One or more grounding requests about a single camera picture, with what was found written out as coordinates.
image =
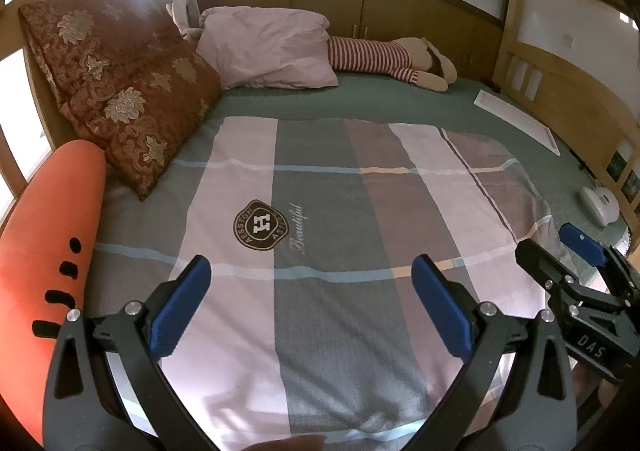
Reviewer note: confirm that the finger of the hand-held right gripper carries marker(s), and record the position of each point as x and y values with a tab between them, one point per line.
545	271
582	243

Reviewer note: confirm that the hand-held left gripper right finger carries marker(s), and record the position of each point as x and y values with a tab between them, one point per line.
442	311

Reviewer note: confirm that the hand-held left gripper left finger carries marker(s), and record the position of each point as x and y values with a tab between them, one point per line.
182	306

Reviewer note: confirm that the small white fan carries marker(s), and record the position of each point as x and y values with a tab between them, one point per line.
597	203

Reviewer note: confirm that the white flat panel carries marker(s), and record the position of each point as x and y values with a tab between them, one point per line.
515	121

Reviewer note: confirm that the orange carrot plush pillow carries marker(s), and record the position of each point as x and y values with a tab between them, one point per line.
40	256

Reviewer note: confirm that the plaid blanket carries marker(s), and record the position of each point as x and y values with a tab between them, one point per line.
325	181

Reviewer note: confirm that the brown floral cushion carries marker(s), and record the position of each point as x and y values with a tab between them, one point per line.
90	41
145	121

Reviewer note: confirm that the green bed sheet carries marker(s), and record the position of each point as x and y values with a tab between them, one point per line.
400	96

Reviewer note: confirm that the striped plush toy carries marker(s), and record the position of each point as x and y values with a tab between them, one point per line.
370	56

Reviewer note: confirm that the pink pillow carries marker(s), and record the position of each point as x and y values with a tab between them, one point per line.
270	48

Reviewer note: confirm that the hanging clothes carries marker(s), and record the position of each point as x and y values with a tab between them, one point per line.
185	6

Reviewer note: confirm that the wooden bed side rail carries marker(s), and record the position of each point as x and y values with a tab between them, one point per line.
575	91

